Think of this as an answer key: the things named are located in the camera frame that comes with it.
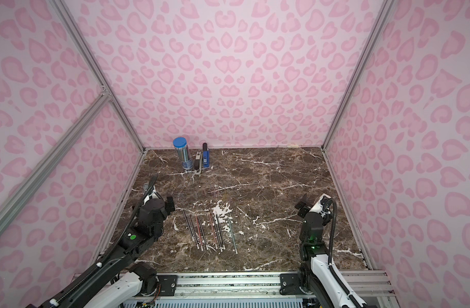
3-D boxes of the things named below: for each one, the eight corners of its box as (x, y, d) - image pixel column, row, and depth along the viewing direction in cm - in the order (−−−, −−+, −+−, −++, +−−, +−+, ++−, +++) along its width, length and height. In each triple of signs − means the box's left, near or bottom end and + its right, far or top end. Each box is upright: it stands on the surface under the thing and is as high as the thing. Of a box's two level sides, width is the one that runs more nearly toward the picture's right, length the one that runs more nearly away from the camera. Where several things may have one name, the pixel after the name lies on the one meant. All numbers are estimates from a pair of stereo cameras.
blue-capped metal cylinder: (181, 170, 112) (171, 146, 97) (183, 161, 116) (174, 137, 101) (193, 170, 112) (184, 146, 97) (194, 161, 116) (187, 136, 101)
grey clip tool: (194, 175, 110) (193, 170, 106) (196, 156, 119) (195, 151, 115) (201, 174, 110) (199, 169, 106) (202, 156, 119) (200, 150, 116)
